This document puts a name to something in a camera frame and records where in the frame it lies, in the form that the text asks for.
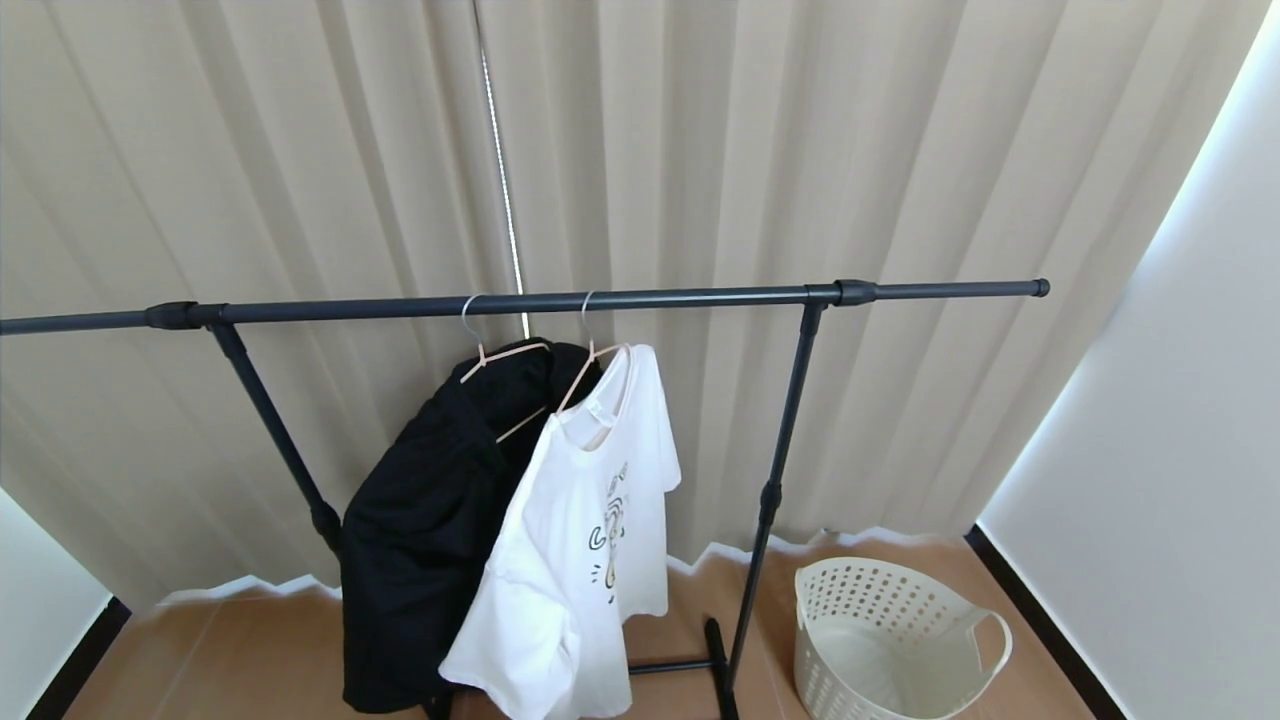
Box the pink clothes hanger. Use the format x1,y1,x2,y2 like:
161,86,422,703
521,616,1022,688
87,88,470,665
555,290,633,451
458,293,554,446

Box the white garment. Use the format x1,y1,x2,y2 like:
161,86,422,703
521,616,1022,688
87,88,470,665
438,343,684,720

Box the black shorts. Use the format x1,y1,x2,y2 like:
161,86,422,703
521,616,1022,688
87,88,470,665
340,338,608,716

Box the black clothes rack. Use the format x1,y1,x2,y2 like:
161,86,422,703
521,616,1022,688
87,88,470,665
0,278,1053,720

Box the white laundry basket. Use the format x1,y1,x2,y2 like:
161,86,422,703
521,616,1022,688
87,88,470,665
793,557,1014,720

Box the beige curtain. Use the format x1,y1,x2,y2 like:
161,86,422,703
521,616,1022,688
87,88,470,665
0,0,1271,611

